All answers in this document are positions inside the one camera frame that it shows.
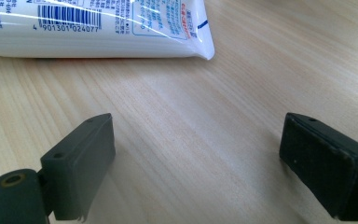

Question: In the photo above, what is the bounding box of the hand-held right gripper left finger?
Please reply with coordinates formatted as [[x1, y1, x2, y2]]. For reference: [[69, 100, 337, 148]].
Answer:
[[39, 112, 117, 223]]

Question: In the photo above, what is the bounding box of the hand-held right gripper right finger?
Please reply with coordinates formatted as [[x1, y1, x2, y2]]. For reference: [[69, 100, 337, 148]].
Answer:
[[279, 112, 358, 222]]

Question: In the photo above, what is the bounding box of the white plastic tube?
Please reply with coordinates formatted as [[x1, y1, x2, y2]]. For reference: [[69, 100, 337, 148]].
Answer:
[[0, 0, 215, 61]]

